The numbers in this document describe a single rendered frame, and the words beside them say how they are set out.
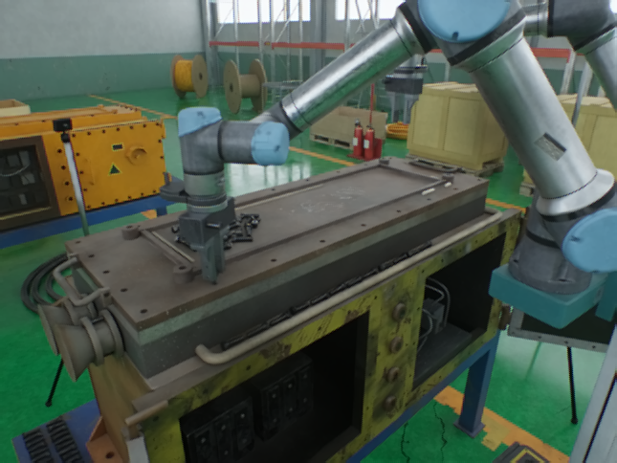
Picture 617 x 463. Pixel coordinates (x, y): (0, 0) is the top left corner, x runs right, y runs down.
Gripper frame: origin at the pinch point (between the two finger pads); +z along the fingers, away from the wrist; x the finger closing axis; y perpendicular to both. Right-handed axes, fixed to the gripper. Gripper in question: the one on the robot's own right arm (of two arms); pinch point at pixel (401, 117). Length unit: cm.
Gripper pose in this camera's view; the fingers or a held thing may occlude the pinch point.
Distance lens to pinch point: 162.4
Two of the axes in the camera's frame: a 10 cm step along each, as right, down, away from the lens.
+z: 0.0, 9.1, 4.1
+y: -8.1, 2.4, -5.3
